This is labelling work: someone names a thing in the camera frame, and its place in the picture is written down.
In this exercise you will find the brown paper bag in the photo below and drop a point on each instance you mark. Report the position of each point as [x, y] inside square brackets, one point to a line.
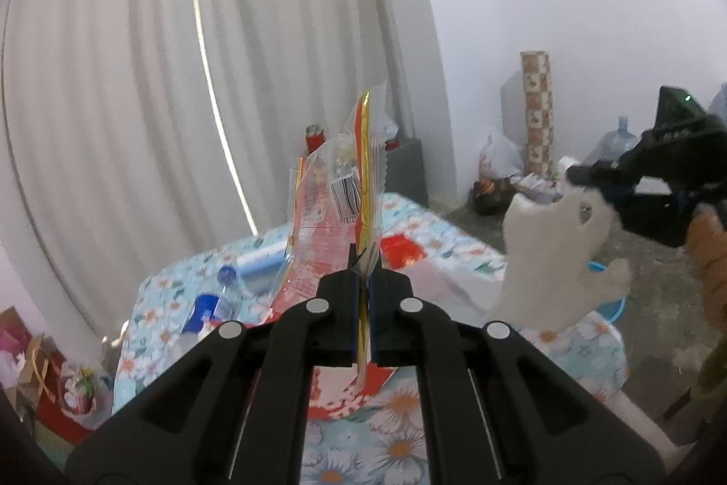
[17, 348]

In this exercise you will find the pale blue plastic roll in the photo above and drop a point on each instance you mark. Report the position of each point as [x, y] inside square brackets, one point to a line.
[258, 262]

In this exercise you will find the red thermos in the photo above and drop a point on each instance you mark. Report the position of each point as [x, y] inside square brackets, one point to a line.
[315, 141]

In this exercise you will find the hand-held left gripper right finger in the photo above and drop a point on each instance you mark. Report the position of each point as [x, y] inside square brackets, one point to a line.
[392, 314]

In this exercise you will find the clear water bottle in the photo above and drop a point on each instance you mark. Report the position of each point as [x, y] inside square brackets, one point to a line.
[230, 297]

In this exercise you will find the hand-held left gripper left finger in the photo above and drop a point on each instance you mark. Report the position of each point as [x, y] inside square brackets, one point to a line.
[341, 314]

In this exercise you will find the blue floral blanket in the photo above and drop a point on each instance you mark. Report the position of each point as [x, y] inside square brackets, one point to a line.
[397, 451]

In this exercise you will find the white curtain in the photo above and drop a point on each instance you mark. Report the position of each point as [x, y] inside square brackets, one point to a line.
[113, 93]

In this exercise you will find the white fluffy blanket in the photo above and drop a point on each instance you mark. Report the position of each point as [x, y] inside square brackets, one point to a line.
[642, 428]

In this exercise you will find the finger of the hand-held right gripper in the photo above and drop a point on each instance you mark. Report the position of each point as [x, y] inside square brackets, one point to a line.
[596, 175]

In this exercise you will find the grey cabinet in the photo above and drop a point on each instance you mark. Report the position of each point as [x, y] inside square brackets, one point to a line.
[409, 172]

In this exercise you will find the white plastic shopping bag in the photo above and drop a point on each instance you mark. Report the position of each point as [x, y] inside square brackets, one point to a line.
[500, 155]

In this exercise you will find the large water jug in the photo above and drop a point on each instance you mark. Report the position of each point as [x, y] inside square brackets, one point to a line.
[616, 144]

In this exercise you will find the clear striped snack wrapper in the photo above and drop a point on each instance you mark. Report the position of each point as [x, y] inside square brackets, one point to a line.
[329, 201]

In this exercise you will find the blue plastic waste basket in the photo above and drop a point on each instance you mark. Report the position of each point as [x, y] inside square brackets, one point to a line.
[616, 312]

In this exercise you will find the small red wrapper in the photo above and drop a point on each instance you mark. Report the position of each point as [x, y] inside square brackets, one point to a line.
[400, 249]

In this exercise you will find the person's right hand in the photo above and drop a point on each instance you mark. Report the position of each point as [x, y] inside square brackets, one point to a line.
[710, 258]

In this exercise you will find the blue white packet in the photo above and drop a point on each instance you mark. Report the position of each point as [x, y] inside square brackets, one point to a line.
[200, 313]

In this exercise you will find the printed packet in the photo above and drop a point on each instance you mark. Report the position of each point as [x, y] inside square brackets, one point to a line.
[534, 185]

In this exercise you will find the patterned wrapping roll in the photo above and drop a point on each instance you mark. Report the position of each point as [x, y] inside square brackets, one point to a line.
[537, 110]

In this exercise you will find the red white paper bag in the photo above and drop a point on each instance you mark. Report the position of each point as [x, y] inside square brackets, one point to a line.
[341, 394]

